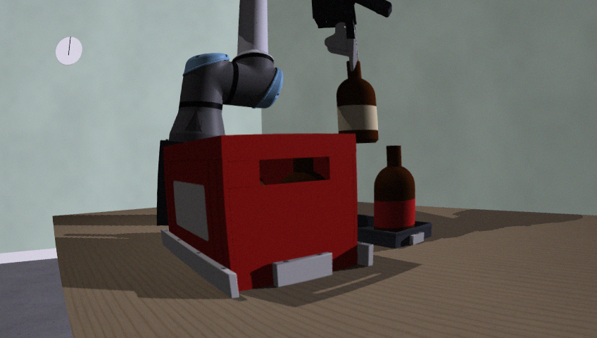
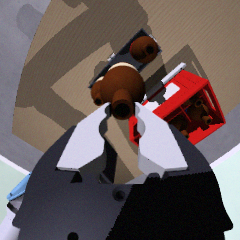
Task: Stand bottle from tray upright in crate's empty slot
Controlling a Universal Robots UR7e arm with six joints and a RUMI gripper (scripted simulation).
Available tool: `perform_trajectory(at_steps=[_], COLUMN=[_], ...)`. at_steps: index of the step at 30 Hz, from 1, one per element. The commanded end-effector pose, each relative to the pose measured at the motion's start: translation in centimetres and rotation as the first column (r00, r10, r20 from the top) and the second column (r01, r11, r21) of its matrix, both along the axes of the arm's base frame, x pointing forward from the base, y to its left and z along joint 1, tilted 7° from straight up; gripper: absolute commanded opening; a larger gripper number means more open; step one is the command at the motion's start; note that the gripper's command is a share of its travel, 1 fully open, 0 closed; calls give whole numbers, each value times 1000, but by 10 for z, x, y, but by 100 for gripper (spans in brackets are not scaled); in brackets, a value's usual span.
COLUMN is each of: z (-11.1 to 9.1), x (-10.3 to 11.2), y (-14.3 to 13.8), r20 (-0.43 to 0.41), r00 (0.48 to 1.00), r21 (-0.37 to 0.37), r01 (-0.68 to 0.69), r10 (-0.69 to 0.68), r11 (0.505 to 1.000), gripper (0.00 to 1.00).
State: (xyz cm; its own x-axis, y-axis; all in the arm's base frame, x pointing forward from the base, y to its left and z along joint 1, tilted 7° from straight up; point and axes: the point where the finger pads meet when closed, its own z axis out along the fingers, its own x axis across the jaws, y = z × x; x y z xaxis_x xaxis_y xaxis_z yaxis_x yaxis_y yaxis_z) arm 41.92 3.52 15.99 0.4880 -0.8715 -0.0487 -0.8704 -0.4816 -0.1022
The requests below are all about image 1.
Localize red plastic crate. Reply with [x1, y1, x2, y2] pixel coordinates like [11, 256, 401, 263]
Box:
[163, 134, 358, 292]

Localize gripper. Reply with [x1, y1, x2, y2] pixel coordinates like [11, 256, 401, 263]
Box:
[312, 0, 358, 71]

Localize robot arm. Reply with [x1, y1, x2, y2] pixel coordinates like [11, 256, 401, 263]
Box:
[169, 0, 283, 142]

